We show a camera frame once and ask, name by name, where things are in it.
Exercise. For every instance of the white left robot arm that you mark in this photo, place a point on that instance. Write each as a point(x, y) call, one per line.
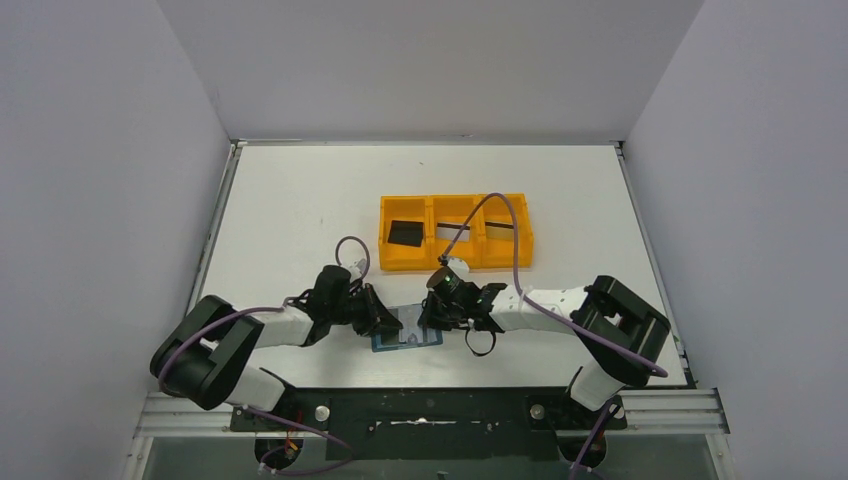
point(205, 358)

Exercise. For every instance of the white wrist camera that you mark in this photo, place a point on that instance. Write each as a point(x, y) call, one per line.
point(456, 264)
point(359, 268)

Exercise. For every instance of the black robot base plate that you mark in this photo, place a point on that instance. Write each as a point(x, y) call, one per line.
point(534, 423)

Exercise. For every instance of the silver striped card middle compartment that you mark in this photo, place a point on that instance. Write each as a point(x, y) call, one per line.
point(450, 231)

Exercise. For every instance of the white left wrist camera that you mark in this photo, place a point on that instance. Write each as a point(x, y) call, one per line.
point(359, 268)

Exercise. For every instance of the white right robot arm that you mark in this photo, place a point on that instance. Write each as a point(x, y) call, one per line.
point(622, 332)

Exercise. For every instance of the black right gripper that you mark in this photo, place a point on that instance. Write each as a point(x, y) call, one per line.
point(436, 308)

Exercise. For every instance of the yellow three-compartment plastic tray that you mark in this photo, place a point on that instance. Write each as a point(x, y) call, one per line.
point(469, 210)

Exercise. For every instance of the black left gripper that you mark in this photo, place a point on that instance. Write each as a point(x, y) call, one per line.
point(369, 311)

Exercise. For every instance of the blue leather card holder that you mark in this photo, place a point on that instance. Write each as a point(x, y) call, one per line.
point(388, 341)

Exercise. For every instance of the black card in tray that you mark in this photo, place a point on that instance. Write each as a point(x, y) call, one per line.
point(406, 233)

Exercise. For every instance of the white printed membership card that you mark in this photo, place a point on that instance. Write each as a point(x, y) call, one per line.
point(413, 333)

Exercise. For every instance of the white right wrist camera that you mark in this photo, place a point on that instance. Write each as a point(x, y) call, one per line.
point(456, 264)

